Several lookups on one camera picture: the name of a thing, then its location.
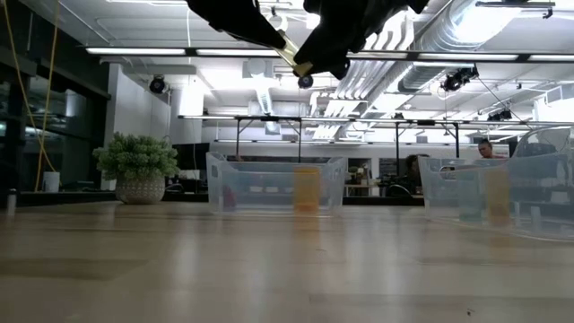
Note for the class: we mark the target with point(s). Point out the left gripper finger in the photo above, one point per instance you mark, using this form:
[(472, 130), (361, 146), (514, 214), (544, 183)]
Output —
[(341, 31), (237, 20)]

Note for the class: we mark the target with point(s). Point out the yellow pill bottle white cap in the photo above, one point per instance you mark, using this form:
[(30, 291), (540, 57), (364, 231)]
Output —
[(302, 69)]

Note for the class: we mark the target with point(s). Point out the large orange pill bottle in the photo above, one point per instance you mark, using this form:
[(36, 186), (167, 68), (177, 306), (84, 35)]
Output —
[(307, 190)]

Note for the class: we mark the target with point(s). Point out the small red pill bottle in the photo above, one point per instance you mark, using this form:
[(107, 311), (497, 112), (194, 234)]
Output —
[(229, 197)]

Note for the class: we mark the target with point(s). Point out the clear plastic bin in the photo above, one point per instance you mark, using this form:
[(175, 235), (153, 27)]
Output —
[(538, 211), (264, 197)]

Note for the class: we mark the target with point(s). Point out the small bottles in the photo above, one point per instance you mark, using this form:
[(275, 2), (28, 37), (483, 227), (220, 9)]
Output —
[(471, 204)]

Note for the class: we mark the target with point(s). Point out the orange pill bottle white cap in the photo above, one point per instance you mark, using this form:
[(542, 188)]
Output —
[(498, 197)]

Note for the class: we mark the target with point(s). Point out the black round ceiling device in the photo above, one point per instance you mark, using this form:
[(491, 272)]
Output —
[(157, 84), (306, 82)]

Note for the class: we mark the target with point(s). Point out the long ceiling light strip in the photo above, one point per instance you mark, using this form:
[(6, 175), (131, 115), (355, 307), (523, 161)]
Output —
[(134, 51)]

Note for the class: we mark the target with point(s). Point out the black monitor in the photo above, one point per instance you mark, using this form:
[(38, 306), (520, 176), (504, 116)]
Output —
[(190, 157)]

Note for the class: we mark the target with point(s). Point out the green potted plant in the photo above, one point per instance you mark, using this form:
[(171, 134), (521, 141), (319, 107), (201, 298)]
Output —
[(134, 157)]

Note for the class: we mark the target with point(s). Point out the small black ceiling device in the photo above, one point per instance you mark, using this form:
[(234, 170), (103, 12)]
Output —
[(500, 116)]

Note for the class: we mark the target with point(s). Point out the person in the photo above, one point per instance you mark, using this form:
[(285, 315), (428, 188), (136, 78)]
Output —
[(486, 148)]

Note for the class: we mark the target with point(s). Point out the white cup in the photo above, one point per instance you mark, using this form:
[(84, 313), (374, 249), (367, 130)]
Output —
[(51, 181)]

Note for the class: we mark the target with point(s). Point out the grey tumbler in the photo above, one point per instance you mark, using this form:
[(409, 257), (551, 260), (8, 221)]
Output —
[(11, 202)]

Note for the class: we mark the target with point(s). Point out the silver ventilation duct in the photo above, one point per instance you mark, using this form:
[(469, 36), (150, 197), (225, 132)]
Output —
[(430, 54)]

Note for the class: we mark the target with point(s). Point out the black background station frame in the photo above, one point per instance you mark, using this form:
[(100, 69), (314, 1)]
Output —
[(269, 118)]

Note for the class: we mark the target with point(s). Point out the black ceiling camera rig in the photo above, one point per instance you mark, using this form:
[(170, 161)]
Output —
[(455, 81)]

